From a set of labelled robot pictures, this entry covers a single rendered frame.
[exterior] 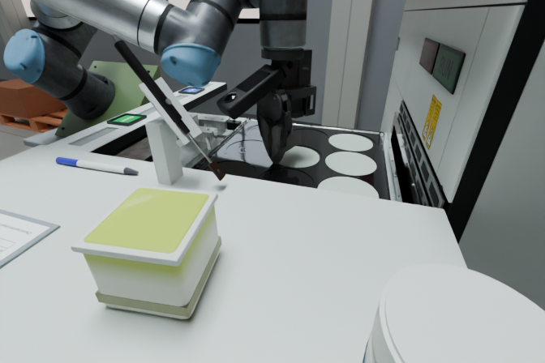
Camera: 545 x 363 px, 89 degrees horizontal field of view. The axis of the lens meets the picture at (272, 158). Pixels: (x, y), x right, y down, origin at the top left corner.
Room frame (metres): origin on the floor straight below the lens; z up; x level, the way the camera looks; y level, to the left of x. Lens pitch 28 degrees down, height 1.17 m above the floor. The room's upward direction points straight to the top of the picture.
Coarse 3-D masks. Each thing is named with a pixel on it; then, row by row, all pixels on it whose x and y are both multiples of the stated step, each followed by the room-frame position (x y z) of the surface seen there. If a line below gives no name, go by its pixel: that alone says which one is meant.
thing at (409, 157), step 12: (396, 120) 0.64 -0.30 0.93; (396, 132) 0.61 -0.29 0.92; (396, 144) 0.63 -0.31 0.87; (408, 144) 0.48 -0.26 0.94; (396, 156) 0.57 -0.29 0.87; (408, 156) 0.43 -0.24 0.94; (396, 168) 0.52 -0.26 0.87; (408, 168) 0.41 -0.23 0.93; (396, 180) 0.48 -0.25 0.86; (408, 180) 0.39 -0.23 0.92; (420, 180) 0.36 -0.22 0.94; (396, 192) 0.46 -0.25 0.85; (408, 192) 0.42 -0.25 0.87; (420, 192) 0.32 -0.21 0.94; (420, 204) 0.30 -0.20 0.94
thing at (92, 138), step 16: (176, 96) 0.76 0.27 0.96; (192, 96) 0.76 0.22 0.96; (128, 112) 0.63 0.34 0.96; (144, 112) 0.64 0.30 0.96; (96, 128) 0.52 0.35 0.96; (112, 128) 0.53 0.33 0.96; (128, 128) 0.52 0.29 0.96; (64, 144) 0.44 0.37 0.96; (80, 144) 0.45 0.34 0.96; (96, 144) 0.44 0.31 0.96
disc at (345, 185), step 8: (320, 184) 0.41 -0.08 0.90; (328, 184) 0.41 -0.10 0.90; (336, 184) 0.41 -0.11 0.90; (344, 184) 0.41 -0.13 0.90; (352, 184) 0.41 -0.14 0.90; (360, 184) 0.41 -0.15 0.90; (368, 184) 0.41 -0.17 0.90; (344, 192) 0.38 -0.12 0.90; (352, 192) 0.38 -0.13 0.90; (360, 192) 0.38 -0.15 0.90; (368, 192) 0.38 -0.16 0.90; (376, 192) 0.38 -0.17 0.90
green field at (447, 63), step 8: (440, 48) 0.45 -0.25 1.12; (440, 56) 0.43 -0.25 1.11; (448, 56) 0.39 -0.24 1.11; (456, 56) 0.36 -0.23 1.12; (440, 64) 0.42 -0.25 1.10; (448, 64) 0.38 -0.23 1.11; (456, 64) 0.36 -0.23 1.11; (440, 72) 0.41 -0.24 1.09; (448, 72) 0.37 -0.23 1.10; (456, 72) 0.35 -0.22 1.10; (440, 80) 0.40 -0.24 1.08; (448, 80) 0.36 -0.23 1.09
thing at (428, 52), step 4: (424, 44) 0.57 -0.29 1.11; (428, 44) 0.53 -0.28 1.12; (432, 44) 0.50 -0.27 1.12; (424, 48) 0.56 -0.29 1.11; (428, 48) 0.53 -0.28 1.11; (432, 48) 0.50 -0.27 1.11; (436, 48) 0.47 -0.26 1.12; (424, 52) 0.55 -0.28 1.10; (428, 52) 0.52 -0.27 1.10; (432, 52) 0.49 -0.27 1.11; (424, 56) 0.54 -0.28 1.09; (428, 56) 0.51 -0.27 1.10; (432, 56) 0.48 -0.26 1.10; (420, 60) 0.57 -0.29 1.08; (424, 60) 0.53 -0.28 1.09; (428, 60) 0.50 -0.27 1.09; (432, 60) 0.48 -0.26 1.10; (424, 64) 0.53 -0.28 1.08; (428, 64) 0.50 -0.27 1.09; (428, 68) 0.49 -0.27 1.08
